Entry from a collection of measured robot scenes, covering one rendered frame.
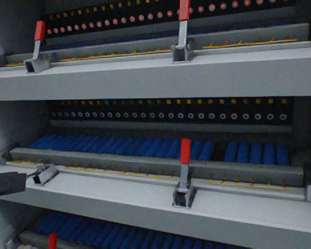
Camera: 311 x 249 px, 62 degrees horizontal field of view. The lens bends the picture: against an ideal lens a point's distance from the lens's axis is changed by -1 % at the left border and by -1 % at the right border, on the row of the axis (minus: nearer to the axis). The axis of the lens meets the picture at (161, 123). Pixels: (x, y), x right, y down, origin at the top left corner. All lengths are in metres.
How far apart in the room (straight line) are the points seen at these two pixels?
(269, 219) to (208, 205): 0.08
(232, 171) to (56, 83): 0.31
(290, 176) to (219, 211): 0.11
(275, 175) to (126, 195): 0.22
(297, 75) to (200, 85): 0.11
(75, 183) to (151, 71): 0.24
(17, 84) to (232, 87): 0.37
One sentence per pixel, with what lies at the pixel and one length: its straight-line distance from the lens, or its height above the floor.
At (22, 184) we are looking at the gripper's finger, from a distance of 0.48.
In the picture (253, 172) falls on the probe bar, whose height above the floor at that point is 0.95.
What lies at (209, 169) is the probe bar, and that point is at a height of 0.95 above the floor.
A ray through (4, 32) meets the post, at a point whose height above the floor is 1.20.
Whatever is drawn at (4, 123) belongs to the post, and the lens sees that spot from 0.67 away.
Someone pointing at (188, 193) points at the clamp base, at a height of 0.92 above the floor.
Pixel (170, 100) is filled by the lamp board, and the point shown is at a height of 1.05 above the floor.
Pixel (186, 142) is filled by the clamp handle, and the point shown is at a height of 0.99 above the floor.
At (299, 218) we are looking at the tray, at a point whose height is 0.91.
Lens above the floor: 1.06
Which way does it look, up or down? 6 degrees down
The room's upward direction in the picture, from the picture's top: 1 degrees counter-clockwise
